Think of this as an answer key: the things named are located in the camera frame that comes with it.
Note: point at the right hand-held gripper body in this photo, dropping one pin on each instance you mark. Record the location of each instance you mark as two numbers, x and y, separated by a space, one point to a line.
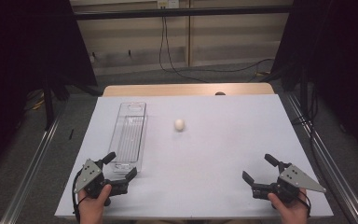
295 182

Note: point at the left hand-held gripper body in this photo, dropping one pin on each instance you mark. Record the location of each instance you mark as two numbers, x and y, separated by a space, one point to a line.
88 178

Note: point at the clear plastic container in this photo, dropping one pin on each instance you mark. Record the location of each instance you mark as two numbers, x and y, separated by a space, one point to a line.
130 137

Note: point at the white egg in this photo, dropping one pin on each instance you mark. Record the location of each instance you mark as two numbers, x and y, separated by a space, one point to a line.
179 124

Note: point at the person's left hand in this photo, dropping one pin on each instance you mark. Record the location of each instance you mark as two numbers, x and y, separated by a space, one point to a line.
93 205

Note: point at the person's right hand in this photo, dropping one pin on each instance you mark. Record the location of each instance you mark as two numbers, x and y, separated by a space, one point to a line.
289 210

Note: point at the white table mat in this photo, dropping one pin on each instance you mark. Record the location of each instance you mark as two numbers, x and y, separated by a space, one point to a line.
205 168

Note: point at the small black floor object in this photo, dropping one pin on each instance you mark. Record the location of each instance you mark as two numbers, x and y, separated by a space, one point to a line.
71 134

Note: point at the black stand leg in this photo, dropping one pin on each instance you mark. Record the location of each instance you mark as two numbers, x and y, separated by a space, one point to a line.
48 105

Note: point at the wooden table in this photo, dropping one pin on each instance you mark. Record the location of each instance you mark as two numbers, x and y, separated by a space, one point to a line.
167 89

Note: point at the dark curtain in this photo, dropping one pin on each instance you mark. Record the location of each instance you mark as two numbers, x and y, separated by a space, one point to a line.
341 62
18 56

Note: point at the black horizontal bar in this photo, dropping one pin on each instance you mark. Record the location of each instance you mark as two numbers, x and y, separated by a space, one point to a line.
180 12

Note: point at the metal floor rail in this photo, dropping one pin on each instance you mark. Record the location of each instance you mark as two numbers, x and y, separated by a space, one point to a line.
28 177
332 168

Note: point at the white wall outlet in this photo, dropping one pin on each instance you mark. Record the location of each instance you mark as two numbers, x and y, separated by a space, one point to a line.
167 3

